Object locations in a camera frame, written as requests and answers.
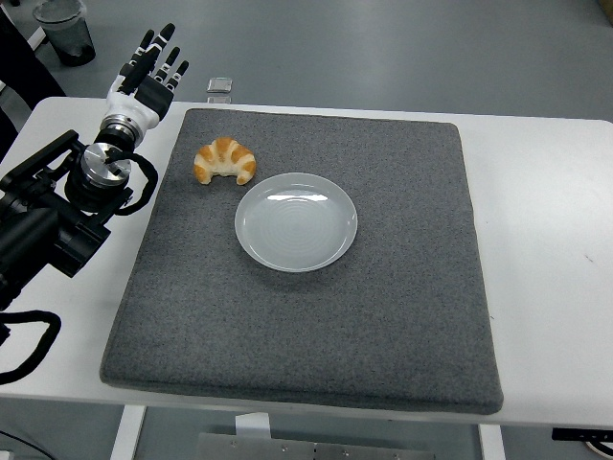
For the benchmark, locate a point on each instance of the white table leg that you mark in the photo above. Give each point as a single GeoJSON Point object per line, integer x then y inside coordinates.
{"type": "Point", "coordinates": [491, 445]}
{"type": "Point", "coordinates": [127, 436]}

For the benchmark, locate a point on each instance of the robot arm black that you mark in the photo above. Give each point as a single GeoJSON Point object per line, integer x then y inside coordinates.
{"type": "Point", "coordinates": [29, 225]}

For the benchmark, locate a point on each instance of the grey felt mat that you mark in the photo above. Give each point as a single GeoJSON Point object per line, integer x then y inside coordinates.
{"type": "Point", "coordinates": [287, 335]}

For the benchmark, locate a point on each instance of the white round plate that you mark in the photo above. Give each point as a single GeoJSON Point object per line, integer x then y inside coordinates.
{"type": "Point", "coordinates": [297, 225]}

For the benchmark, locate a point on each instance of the grey metal plate with screws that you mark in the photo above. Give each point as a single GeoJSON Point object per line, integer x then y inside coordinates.
{"type": "Point", "coordinates": [311, 450]}

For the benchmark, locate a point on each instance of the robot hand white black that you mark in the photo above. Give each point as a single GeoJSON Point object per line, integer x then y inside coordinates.
{"type": "Point", "coordinates": [136, 103]}

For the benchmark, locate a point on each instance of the person's leg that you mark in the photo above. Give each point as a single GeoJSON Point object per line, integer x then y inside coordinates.
{"type": "Point", "coordinates": [19, 72]}

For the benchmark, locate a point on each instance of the small clear square lid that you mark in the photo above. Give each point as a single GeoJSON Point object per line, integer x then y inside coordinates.
{"type": "Point", "coordinates": [220, 85]}

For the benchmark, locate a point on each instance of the black flat bar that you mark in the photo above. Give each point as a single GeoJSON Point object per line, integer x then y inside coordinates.
{"type": "Point", "coordinates": [579, 434]}

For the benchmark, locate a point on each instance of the clear plastic cup dark drink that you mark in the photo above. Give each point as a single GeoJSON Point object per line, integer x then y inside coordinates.
{"type": "Point", "coordinates": [72, 43]}

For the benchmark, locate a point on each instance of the croissant bread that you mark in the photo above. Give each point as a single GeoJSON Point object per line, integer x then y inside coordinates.
{"type": "Point", "coordinates": [225, 153]}

